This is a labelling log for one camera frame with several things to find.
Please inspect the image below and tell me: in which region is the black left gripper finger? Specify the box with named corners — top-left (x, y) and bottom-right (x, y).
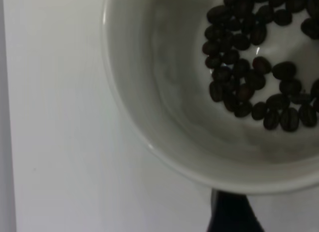
top-left (205, 189), bottom-right (265, 232)

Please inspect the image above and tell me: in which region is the dark grey ceramic mug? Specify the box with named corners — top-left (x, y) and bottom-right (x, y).
top-left (101, 0), bottom-right (319, 195)

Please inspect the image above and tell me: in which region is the scattered coffee beans layer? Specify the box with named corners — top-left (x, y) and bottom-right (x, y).
top-left (201, 0), bottom-right (319, 133)

